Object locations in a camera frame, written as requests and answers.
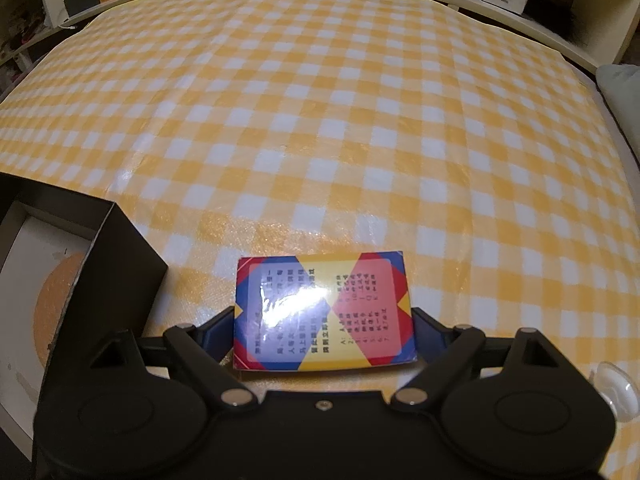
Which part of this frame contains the white suction cup knob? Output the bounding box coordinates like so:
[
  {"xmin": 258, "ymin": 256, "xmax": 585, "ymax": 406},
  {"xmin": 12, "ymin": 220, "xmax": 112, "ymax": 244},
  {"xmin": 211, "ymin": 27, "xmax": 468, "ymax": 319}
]
[{"xmin": 589, "ymin": 362, "xmax": 640, "ymax": 424}]

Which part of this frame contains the round cork coaster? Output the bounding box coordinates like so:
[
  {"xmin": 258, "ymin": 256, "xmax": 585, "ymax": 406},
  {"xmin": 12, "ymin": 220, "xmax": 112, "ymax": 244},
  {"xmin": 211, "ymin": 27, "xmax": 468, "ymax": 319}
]
[{"xmin": 32, "ymin": 252, "xmax": 84, "ymax": 366}]

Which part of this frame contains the grey pillow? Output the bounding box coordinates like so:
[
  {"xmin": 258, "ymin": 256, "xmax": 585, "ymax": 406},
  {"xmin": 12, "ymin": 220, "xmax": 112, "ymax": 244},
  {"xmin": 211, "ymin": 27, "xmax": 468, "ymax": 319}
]
[{"xmin": 596, "ymin": 64, "xmax": 640, "ymax": 158}]

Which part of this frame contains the black cardboard box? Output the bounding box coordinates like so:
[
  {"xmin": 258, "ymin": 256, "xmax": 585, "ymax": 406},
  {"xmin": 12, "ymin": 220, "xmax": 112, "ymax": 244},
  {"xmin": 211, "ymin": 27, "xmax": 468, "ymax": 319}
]
[{"xmin": 1, "ymin": 174, "xmax": 167, "ymax": 458}]

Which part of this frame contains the colourful card box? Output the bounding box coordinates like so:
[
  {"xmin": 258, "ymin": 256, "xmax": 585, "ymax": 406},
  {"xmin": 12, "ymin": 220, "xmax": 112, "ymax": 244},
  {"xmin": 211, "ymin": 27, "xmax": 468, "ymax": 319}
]
[{"xmin": 233, "ymin": 252, "xmax": 416, "ymax": 373}]

